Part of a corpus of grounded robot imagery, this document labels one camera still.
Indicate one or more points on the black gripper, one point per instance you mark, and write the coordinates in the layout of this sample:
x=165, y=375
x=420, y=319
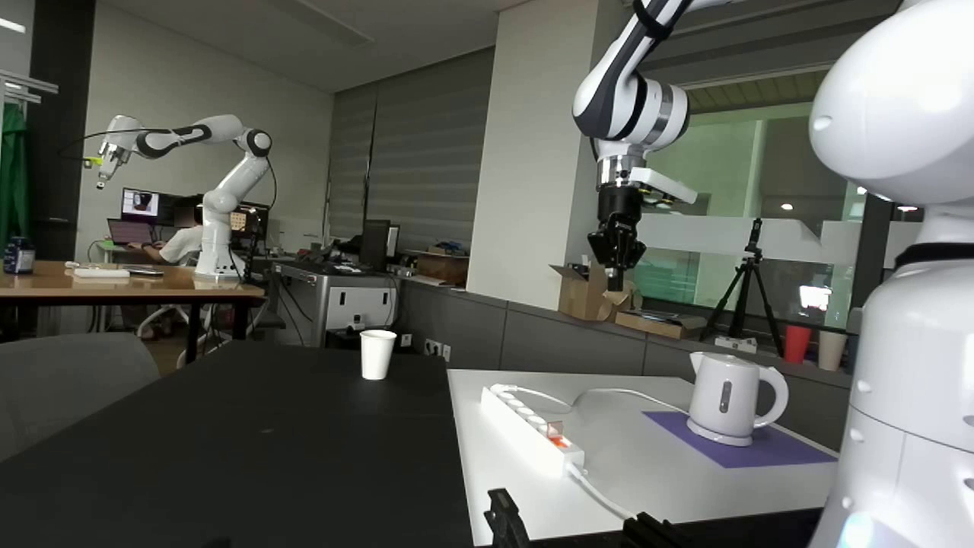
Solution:
x=619, y=229

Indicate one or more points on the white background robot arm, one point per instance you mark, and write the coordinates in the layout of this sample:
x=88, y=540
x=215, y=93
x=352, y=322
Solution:
x=218, y=201

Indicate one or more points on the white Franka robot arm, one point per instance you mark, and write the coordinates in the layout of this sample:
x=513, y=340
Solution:
x=901, y=306

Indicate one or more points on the open cardboard box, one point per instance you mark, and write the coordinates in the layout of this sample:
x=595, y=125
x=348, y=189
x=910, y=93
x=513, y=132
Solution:
x=581, y=298

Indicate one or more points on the flat cardboard piece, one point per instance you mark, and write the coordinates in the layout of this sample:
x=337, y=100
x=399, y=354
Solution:
x=650, y=324

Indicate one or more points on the white electric kettle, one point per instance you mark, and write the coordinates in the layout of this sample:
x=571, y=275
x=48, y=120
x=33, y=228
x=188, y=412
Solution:
x=729, y=396

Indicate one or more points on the brown box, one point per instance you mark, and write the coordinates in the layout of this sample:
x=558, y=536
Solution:
x=439, y=268

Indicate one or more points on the red cup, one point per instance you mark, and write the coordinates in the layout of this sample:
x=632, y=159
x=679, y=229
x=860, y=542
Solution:
x=800, y=344

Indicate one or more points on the beige cup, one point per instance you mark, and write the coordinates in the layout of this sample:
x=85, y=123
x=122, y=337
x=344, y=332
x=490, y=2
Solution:
x=831, y=350

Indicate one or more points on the grey window blinds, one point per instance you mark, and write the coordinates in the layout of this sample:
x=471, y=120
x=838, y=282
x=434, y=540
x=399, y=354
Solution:
x=426, y=152

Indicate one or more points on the purple mat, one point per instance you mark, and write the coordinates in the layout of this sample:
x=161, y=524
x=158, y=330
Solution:
x=770, y=450

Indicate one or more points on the white paper cup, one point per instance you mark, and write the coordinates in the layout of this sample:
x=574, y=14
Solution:
x=380, y=354

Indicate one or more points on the black table clamp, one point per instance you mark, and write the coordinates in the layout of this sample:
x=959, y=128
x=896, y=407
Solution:
x=650, y=532
x=506, y=520

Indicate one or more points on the grey metal cabinet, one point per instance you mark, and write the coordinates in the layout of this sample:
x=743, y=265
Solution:
x=344, y=301

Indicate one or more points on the black table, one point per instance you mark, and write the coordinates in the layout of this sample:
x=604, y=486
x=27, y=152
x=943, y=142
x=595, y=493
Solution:
x=253, y=457

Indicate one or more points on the lit desktop screen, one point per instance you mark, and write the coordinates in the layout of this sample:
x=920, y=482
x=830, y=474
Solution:
x=142, y=201

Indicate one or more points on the wooden table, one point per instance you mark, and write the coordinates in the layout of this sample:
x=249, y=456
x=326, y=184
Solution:
x=122, y=290

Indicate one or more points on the green cloth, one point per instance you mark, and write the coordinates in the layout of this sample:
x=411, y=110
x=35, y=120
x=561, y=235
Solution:
x=13, y=173

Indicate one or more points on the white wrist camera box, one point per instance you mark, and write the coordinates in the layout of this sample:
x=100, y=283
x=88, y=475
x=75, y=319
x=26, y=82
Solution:
x=664, y=187

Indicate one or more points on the grey partition wall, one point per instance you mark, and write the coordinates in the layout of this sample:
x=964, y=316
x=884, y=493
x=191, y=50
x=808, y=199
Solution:
x=527, y=340

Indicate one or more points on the black camera tripod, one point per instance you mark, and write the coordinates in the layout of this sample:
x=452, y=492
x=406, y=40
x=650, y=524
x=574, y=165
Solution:
x=751, y=295

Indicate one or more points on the white wall socket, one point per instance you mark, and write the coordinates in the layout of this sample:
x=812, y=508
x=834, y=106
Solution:
x=435, y=347

